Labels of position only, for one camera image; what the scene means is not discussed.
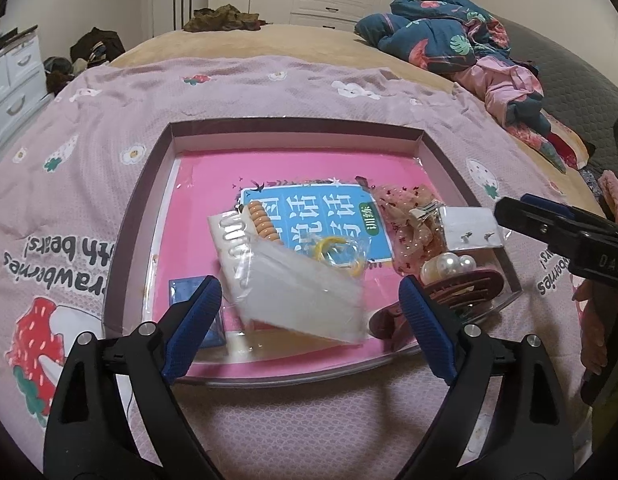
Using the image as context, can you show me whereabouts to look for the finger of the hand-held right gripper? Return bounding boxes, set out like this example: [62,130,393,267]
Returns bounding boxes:
[520,193,615,228]
[494,197,615,268]

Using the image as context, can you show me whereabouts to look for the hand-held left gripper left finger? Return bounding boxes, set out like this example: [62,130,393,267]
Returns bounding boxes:
[43,275,224,480]

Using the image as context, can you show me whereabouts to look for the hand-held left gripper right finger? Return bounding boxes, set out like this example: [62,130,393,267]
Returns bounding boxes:
[398,275,575,480]

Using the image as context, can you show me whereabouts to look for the small blue box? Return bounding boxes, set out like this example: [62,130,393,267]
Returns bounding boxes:
[168,275,227,348]

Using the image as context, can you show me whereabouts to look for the white pad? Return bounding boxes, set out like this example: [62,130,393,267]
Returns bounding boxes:
[234,242,367,346]

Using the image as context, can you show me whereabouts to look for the pink speckled sheer scrunchie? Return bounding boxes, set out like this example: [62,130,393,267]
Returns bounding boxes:
[371,185,447,276]

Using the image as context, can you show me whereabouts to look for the shallow purple cardboard box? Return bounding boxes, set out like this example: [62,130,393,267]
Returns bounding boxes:
[101,117,525,386]

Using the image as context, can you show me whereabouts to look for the yellow hoop earrings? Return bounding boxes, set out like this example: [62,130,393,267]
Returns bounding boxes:
[299,232,375,278]

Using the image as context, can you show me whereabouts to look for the person's right hand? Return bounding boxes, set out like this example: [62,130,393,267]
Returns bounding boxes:
[575,279,611,377]

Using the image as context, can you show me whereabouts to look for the brown hair clip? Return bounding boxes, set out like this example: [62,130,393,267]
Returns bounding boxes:
[366,270,505,341]

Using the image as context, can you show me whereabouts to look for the clear plastic box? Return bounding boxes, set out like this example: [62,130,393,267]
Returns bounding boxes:
[414,205,524,326]

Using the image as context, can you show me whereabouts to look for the white card with stud earrings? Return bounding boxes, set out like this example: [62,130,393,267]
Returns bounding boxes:
[441,206,507,251]

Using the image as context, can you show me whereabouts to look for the pearl hair clip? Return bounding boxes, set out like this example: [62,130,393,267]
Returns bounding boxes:
[420,254,477,286]

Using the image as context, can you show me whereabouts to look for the pink plush cloth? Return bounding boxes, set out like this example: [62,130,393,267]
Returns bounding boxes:
[596,170,618,231]

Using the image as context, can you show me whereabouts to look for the white hair claw clip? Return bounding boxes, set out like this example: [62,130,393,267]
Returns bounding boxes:
[208,208,262,301]

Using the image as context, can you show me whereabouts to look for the pink garment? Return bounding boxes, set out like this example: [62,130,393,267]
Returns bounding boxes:
[451,55,545,128]

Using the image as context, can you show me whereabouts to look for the grey padded sofa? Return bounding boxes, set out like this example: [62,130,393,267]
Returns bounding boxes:
[489,15,618,171]

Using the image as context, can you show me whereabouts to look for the teal floral quilt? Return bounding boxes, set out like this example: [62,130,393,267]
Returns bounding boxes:
[354,0,567,173]

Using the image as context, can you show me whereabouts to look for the pink strawberry print blanket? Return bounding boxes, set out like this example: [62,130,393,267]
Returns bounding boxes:
[0,55,610,480]

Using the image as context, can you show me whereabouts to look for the tan bed sheet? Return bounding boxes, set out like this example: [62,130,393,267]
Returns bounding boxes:
[109,25,605,216]

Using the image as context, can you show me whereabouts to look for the dark clothes pile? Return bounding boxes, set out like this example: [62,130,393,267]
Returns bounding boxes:
[43,27,126,96]

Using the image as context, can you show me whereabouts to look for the white drawer dresser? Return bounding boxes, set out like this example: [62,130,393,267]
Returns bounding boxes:
[0,27,48,163]

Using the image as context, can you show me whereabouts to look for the brown clothes pile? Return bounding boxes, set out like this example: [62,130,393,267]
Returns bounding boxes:
[183,4,272,32]

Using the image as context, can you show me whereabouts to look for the orange beaded bracelet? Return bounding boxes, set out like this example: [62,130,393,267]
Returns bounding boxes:
[246,200,282,246]

